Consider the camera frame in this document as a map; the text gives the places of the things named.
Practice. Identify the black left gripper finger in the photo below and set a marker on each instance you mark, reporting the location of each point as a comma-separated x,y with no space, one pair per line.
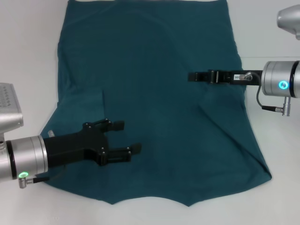
117,155
118,125

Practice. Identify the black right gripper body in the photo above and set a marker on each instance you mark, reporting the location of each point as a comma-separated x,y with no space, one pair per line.
225,77

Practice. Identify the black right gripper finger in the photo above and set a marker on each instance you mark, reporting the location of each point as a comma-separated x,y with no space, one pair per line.
199,77

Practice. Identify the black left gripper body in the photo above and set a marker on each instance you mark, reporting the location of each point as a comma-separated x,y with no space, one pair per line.
68,145

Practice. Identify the teal blue t-shirt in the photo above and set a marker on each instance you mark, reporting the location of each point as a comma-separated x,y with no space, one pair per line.
152,93

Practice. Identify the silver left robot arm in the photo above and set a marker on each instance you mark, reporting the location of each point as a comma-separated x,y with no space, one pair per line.
25,152

